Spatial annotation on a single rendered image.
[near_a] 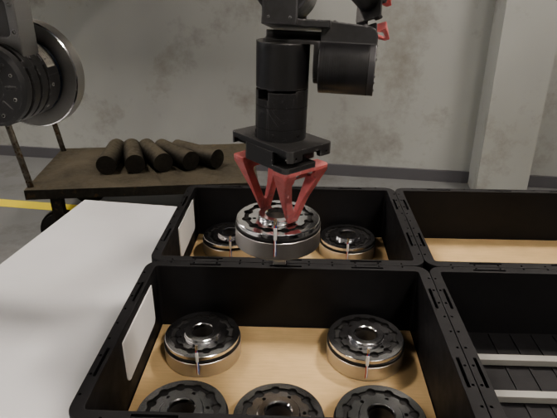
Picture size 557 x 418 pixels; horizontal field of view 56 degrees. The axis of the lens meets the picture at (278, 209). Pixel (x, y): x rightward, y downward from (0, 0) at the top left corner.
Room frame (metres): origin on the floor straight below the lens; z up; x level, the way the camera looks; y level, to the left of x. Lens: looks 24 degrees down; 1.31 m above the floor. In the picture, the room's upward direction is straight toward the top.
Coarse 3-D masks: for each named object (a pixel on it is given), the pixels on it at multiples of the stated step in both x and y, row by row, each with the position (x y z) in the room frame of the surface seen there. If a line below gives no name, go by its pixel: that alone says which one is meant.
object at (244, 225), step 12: (252, 204) 0.61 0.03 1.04; (276, 204) 0.62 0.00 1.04; (240, 216) 0.58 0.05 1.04; (252, 216) 0.58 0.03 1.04; (300, 216) 0.58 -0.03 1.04; (312, 216) 0.58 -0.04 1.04; (240, 228) 0.55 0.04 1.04; (252, 228) 0.55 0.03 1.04; (264, 228) 0.55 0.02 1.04; (288, 228) 0.55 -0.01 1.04; (300, 228) 0.55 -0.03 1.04; (312, 228) 0.55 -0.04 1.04
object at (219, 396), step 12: (168, 384) 0.49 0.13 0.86; (180, 384) 0.49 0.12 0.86; (192, 384) 0.49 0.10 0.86; (204, 384) 0.49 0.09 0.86; (156, 396) 0.47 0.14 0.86; (168, 396) 0.47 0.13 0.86; (204, 396) 0.47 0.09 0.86; (216, 396) 0.47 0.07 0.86; (144, 408) 0.45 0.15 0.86; (156, 408) 0.45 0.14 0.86; (204, 408) 0.45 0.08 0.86; (216, 408) 0.45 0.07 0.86
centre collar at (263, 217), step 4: (264, 208) 0.59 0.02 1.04; (268, 208) 0.59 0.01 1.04; (272, 208) 0.59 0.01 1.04; (276, 208) 0.59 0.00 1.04; (280, 208) 0.59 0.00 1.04; (260, 212) 0.58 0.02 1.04; (264, 212) 0.58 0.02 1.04; (268, 212) 0.59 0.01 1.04; (272, 212) 0.59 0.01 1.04; (260, 216) 0.57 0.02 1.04; (264, 216) 0.57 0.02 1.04; (268, 216) 0.57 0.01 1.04; (260, 220) 0.57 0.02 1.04; (264, 220) 0.56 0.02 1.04; (268, 220) 0.56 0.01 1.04; (272, 220) 0.56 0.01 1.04; (280, 220) 0.56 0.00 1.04; (284, 220) 0.56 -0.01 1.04; (272, 224) 0.56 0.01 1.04; (280, 224) 0.55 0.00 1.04; (284, 224) 0.56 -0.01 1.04
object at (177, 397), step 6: (174, 396) 0.46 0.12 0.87; (180, 396) 0.46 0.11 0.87; (186, 396) 0.46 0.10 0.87; (192, 396) 0.46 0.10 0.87; (168, 402) 0.45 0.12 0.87; (174, 402) 0.45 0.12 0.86; (180, 402) 0.46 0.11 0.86; (186, 402) 0.46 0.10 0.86; (192, 402) 0.45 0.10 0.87; (198, 402) 0.45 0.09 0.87; (162, 408) 0.44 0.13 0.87; (168, 408) 0.44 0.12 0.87; (198, 408) 0.44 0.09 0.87
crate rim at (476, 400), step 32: (128, 320) 0.52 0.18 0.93; (448, 320) 0.52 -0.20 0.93; (448, 352) 0.46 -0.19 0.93; (96, 384) 0.41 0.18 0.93; (96, 416) 0.37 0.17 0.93; (128, 416) 0.37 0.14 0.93; (160, 416) 0.37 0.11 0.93; (192, 416) 0.37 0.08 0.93; (224, 416) 0.37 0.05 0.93; (256, 416) 0.37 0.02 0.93; (288, 416) 0.37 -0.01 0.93; (480, 416) 0.37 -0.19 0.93
